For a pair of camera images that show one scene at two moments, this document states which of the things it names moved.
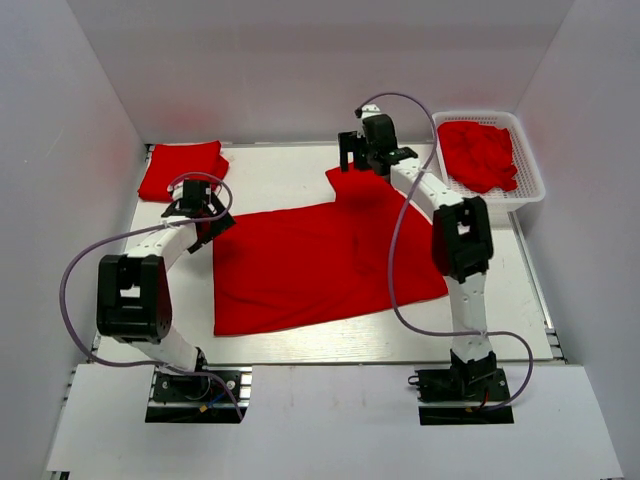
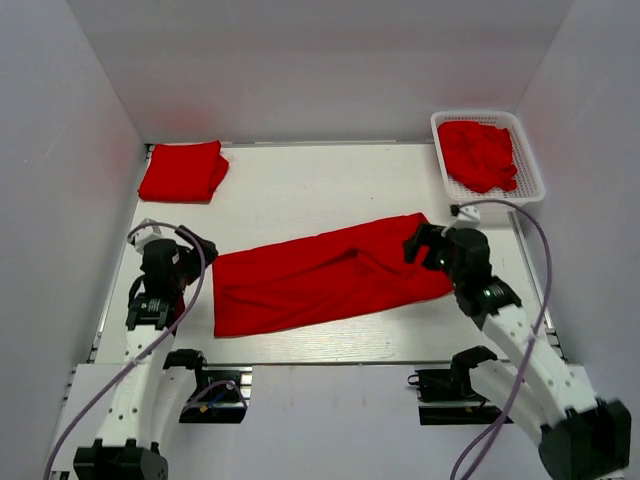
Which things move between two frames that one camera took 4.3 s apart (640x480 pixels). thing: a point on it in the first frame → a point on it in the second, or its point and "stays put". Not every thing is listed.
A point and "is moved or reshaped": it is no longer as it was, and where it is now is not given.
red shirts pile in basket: x=479 y=157 stays put
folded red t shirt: x=173 y=164 stays put
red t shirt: x=370 y=249 is moved or reshaped
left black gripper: x=227 y=223 → x=209 y=249
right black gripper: x=350 y=142 → x=427 y=235
